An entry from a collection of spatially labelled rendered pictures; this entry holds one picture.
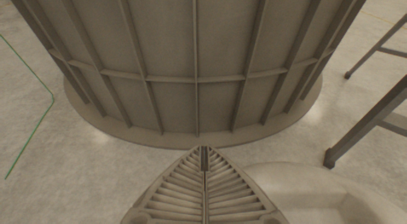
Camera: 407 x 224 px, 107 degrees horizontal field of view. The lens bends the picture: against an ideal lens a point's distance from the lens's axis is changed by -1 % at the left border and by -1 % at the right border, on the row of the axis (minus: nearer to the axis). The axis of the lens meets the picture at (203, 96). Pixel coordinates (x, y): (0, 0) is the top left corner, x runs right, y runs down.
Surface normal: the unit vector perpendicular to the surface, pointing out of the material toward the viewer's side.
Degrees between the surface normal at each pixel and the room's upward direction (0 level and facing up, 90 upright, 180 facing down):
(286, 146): 0
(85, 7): 90
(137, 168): 0
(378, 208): 0
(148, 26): 90
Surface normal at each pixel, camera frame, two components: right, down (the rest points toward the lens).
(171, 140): 0.01, -0.72
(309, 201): -0.01, 0.38
